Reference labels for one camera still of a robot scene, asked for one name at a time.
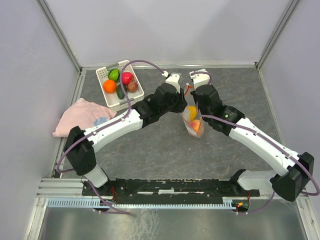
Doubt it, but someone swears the dark green toy avocado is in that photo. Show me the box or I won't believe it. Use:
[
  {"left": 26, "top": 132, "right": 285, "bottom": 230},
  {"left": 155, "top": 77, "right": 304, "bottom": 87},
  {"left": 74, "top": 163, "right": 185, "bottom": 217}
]
[{"left": 116, "top": 84, "right": 125, "bottom": 100}]

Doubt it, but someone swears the green watermelon toy ball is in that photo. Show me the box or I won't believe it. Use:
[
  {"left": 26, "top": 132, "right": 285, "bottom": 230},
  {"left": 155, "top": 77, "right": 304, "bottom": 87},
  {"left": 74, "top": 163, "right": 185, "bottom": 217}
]
[{"left": 108, "top": 68, "right": 120, "bottom": 82}]

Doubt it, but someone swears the brown toy fruit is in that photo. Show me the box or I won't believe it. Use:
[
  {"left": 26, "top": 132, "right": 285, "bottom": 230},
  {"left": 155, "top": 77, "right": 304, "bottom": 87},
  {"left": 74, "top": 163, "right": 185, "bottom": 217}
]
[{"left": 127, "top": 81, "right": 139, "bottom": 93}]

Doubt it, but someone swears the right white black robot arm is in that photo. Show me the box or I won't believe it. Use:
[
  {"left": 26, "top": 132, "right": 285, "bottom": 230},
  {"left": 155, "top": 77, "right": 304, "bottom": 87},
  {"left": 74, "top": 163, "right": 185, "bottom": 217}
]
[{"left": 191, "top": 84, "right": 315, "bottom": 202}]

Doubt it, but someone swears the peach toy fruit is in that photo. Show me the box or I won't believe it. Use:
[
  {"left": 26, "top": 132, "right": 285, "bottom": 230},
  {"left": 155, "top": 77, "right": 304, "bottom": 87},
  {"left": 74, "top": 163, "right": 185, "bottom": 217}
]
[{"left": 190, "top": 119, "right": 203, "bottom": 135}]

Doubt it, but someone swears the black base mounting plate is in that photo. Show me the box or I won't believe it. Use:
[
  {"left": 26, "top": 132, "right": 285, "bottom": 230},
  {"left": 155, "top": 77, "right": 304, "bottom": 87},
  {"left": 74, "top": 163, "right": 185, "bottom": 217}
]
[{"left": 96, "top": 178, "right": 260, "bottom": 205}]

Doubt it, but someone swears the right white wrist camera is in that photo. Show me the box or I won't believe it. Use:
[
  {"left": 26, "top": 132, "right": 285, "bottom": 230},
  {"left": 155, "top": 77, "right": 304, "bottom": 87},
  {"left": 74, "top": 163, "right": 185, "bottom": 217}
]
[{"left": 189, "top": 68, "right": 212, "bottom": 89}]

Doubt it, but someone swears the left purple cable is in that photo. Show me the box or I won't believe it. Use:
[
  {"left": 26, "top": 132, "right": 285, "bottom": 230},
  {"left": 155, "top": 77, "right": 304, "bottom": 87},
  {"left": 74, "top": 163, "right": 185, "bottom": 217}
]
[{"left": 55, "top": 59, "right": 171, "bottom": 216}]

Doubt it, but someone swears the light blue cable duct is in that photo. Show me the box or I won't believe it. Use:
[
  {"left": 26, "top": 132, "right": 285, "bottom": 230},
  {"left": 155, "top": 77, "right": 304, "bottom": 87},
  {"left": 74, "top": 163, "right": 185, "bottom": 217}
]
[{"left": 46, "top": 198, "right": 248, "bottom": 208}]

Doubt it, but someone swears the orange toy fruit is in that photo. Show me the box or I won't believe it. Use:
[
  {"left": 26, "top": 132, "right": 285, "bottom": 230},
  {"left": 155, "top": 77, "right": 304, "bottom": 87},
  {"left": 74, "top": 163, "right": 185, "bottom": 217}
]
[{"left": 103, "top": 79, "right": 117, "bottom": 94}]

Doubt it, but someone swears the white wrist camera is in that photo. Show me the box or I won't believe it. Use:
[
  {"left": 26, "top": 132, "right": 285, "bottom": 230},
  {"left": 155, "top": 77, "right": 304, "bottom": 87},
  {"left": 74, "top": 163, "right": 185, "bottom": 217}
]
[
  {"left": 189, "top": 68, "right": 212, "bottom": 89},
  {"left": 161, "top": 71, "right": 181, "bottom": 93}
]

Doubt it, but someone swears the pink folded cloth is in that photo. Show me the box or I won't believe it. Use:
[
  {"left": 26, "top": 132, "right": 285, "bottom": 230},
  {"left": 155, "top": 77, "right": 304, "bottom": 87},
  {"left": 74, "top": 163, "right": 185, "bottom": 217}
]
[{"left": 52, "top": 98, "right": 117, "bottom": 138}]

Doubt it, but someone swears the white perforated plastic basket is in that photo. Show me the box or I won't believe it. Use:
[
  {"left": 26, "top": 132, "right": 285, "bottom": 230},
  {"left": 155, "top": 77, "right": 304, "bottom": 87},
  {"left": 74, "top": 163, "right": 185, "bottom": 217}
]
[{"left": 95, "top": 59, "right": 145, "bottom": 112}]

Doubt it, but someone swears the pink red toy fruit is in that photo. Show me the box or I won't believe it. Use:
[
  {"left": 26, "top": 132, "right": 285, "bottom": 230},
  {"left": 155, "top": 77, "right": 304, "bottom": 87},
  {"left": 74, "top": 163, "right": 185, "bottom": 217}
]
[{"left": 121, "top": 72, "right": 134, "bottom": 86}]

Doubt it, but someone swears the yellow toy lemon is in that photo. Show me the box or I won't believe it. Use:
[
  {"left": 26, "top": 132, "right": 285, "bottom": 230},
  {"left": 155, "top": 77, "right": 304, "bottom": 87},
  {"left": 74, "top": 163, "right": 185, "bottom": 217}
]
[{"left": 185, "top": 105, "right": 197, "bottom": 122}]

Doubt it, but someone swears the purple cable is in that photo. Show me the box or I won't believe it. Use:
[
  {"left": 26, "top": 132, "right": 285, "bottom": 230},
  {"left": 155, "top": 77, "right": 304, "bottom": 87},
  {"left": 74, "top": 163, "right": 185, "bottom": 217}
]
[
  {"left": 55, "top": 59, "right": 171, "bottom": 216},
  {"left": 189, "top": 70, "right": 320, "bottom": 215}
]

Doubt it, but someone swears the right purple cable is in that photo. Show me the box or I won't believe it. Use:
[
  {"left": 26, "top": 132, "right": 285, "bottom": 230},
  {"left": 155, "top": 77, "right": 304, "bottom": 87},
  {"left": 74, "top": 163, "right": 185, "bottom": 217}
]
[{"left": 189, "top": 70, "right": 320, "bottom": 215}]

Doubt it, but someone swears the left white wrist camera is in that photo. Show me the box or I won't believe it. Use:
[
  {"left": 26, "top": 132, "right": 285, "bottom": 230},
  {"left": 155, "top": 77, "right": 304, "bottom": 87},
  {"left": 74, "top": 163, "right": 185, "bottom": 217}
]
[{"left": 161, "top": 71, "right": 181, "bottom": 93}]

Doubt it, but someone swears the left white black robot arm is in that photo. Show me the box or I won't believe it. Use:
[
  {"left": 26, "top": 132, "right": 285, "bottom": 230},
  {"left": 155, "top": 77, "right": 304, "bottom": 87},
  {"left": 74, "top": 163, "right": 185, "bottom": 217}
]
[{"left": 64, "top": 83, "right": 187, "bottom": 195}]

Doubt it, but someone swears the clear orange zip top bag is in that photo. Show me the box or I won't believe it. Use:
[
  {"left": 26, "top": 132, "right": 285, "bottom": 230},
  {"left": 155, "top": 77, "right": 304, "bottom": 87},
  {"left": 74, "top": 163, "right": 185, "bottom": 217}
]
[{"left": 181, "top": 83, "right": 205, "bottom": 138}]

